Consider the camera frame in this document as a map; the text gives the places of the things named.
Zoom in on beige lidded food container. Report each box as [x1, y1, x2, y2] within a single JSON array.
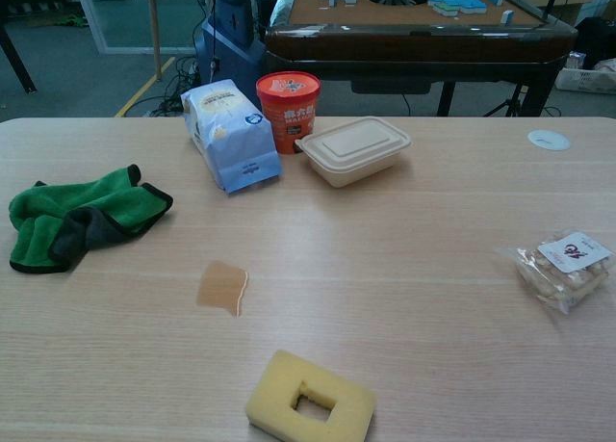
[[294, 116, 414, 189]]

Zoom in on orange instant noodle cup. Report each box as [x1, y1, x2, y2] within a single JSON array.
[[255, 70, 322, 156]]

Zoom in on grey round cable grommet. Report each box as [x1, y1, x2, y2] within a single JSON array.
[[526, 128, 572, 151]]

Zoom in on black tripod stand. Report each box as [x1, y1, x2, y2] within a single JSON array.
[[481, 83, 526, 118]]

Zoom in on dark wooden mahjong table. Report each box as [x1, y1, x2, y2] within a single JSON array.
[[264, 0, 579, 118]]

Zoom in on blue white paper bag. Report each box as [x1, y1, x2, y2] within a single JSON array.
[[180, 78, 284, 195]]

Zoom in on black table leg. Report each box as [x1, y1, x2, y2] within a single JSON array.
[[0, 25, 39, 95]]

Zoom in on white plastic crate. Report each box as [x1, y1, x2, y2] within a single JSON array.
[[555, 50, 616, 95]]

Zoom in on clear bag of biscuits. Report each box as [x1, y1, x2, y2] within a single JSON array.
[[495, 228, 616, 317]]

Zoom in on green microfibre cloth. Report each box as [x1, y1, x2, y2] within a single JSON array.
[[9, 164, 174, 274]]

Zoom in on yellow sponge with hole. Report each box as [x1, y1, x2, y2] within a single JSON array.
[[244, 349, 378, 442]]

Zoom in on wooden pole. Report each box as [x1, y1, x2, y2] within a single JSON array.
[[146, 0, 164, 82]]

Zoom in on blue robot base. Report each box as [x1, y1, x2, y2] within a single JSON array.
[[193, 0, 267, 96]]

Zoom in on brown liquid spill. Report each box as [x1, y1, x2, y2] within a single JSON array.
[[195, 260, 250, 319]]

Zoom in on black floor cables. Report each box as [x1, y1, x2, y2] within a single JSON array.
[[125, 54, 203, 118]]

